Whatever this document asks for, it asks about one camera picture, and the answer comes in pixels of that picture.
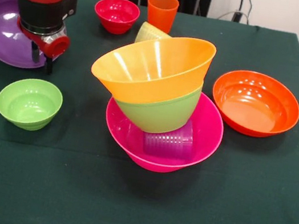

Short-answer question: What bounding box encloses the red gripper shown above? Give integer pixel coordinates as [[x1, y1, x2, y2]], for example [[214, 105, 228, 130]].
[[9, 17, 74, 78]]

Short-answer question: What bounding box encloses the yellow cup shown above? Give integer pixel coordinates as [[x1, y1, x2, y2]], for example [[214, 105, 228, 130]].
[[134, 19, 176, 50]]

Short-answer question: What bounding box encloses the yellow bowl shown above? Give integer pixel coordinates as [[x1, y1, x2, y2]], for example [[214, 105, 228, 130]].
[[86, 21, 219, 117]]

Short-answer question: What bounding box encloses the large green bowl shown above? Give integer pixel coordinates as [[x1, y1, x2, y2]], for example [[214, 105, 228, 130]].
[[109, 70, 204, 141]]

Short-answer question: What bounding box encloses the purple cup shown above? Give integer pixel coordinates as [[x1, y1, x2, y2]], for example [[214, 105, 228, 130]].
[[139, 111, 199, 163]]

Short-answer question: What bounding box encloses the pink bowl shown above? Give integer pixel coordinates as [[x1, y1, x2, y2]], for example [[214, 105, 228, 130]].
[[97, 76, 230, 183]]

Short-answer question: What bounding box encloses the small green bowl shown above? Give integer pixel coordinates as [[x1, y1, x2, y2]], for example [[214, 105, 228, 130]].
[[0, 72, 66, 136]]

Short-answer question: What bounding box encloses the red bowl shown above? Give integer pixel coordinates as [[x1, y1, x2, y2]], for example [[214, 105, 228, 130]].
[[91, 0, 143, 38]]

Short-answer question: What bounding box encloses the dark green tablecloth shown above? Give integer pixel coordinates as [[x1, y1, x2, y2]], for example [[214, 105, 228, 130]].
[[0, 0, 299, 224]]

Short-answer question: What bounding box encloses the orange cup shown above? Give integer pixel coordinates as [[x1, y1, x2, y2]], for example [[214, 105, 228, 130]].
[[142, 0, 181, 35]]

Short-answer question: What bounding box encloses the orange bowl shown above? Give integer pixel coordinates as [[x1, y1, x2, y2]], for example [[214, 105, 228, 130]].
[[206, 65, 299, 144]]

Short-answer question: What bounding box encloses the thin grey cable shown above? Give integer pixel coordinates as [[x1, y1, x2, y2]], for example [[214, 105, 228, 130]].
[[213, 7, 253, 26]]

